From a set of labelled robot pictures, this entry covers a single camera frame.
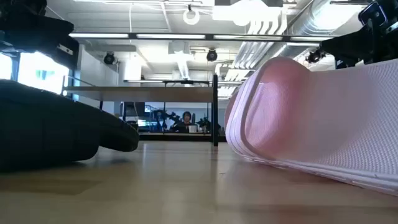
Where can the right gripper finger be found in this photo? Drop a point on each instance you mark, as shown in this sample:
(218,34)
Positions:
(343,46)

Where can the pink rubber slide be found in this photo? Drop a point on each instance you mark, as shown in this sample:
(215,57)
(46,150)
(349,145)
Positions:
(311,124)

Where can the black rubber slide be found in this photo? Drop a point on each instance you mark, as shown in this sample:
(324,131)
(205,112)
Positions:
(46,124)

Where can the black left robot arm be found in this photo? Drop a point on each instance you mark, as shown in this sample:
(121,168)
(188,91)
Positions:
(18,7)

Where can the small black monitor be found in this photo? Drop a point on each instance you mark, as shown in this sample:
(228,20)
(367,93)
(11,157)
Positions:
(133,109)

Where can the overhead LED light bar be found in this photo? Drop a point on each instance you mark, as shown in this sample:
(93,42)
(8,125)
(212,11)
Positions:
(171,36)

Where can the person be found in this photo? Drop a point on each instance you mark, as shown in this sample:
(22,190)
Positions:
(186,122)

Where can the black ceiling camera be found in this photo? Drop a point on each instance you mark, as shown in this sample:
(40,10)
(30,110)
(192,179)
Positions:
(314,56)
(109,58)
(212,55)

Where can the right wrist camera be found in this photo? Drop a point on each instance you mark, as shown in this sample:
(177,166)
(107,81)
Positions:
(372,13)

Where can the wooden shelf black frame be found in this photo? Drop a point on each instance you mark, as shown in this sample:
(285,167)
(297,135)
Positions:
(140,94)

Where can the background black rig frame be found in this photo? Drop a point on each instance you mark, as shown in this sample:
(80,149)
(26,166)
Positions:
(186,81)

